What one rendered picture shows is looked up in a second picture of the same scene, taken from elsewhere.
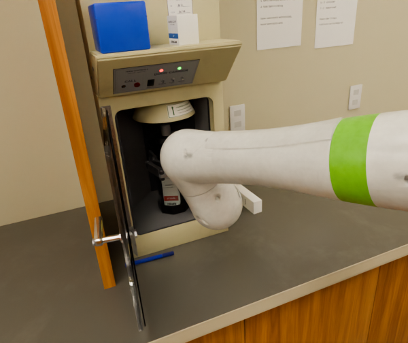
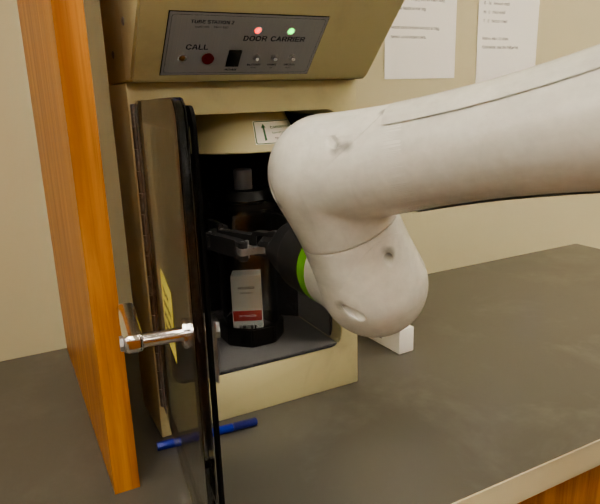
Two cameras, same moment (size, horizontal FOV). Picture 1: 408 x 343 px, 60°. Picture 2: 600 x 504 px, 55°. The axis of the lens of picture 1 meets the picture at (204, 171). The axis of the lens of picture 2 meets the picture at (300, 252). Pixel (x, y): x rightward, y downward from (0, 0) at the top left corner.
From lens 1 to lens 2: 0.24 m
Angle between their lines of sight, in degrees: 11
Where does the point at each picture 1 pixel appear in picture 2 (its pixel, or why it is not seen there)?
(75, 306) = not seen: outside the picture
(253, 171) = (509, 145)
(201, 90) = (319, 96)
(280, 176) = (584, 141)
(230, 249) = (370, 412)
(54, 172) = (7, 278)
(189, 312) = not seen: outside the picture
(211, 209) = (375, 283)
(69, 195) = (33, 327)
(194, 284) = (310, 478)
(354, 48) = not seen: hidden behind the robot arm
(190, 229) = (286, 375)
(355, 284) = not seen: outside the picture
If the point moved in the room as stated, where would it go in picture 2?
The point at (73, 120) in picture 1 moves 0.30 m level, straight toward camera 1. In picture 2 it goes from (80, 105) to (146, 103)
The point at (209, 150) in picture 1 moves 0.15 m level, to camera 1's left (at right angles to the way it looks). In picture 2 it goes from (392, 126) to (198, 133)
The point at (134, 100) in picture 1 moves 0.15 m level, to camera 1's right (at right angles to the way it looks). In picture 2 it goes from (196, 99) to (316, 95)
